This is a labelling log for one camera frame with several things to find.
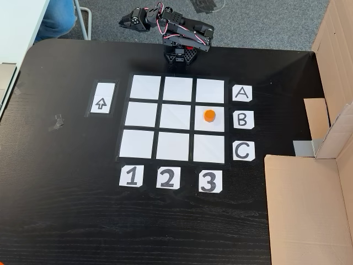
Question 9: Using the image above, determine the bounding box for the white nine-square grid sheet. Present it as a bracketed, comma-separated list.
[118, 74, 226, 163]

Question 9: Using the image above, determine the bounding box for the white arrow paper sheet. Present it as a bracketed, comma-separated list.
[89, 81, 115, 114]

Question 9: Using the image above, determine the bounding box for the crumpled clear tape piece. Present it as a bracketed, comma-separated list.
[49, 113, 65, 132]

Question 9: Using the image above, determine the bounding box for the paper sheet number 2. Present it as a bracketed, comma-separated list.
[156, 166, 181, 190]

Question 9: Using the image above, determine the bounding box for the paper sheet number 1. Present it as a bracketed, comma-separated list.
[119, 165, 144, 188]

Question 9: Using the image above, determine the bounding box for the white table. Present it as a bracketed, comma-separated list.
[0, 0, 51, 118]

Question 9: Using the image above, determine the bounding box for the paper sheet letter A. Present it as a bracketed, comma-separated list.
[232, 84, 253, 103]

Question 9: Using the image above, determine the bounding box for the person's leg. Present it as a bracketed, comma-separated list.
[34, 0, 77, 44]

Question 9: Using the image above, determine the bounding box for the white metal frame leg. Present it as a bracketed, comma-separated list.
[73, 0, 93, 41]

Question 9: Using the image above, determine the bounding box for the brown cardboard screen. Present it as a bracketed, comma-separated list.
[264, 0, 353, 265]

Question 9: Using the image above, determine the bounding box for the small grey tape piece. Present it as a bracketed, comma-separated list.
[14, 80, 27, 96]

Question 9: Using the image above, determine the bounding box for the paper sheet letter C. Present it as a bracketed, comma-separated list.
[232, 140, 255, 162]

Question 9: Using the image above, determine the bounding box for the paper sheet number 3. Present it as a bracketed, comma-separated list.
[198, 170, 223, 193]

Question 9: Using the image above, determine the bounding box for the paper sheet letter B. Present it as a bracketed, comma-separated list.
[233, 110, 255, 130]

